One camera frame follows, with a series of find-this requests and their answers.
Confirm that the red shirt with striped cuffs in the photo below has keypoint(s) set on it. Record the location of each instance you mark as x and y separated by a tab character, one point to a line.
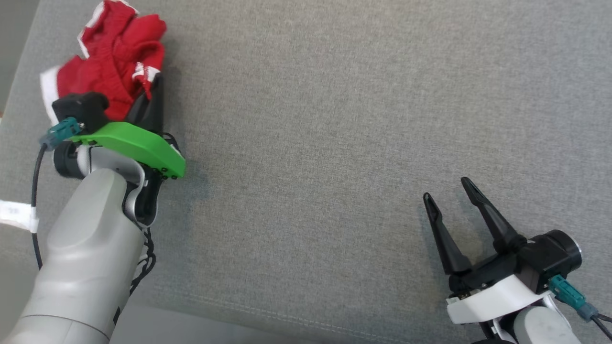
105	81

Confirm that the right wrist teal connector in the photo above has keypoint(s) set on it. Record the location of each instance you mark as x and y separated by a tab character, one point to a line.
566	291

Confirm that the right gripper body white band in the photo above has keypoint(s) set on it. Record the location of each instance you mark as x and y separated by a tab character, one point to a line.
492	298

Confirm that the wrist teal connector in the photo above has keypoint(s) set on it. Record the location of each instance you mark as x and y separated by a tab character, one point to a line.
60	131
566	291

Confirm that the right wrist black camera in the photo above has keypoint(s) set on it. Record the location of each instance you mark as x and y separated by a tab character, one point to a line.
535	267

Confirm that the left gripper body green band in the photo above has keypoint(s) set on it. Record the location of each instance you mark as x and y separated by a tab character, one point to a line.
134	145

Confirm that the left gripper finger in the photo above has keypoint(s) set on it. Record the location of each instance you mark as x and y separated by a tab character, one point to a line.
138	114
157	110

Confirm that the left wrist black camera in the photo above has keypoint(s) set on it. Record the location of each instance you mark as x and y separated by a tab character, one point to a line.
81	107

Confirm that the left wrist teal connector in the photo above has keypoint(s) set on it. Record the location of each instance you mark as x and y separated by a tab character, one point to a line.
60	131

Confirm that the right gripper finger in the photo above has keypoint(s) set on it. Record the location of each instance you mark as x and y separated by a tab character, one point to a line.
497	224
447	243

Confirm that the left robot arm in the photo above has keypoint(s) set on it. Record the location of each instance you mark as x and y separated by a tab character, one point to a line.
86	267

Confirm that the wrist black camera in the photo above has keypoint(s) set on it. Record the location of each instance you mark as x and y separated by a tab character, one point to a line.
535	267
81	107

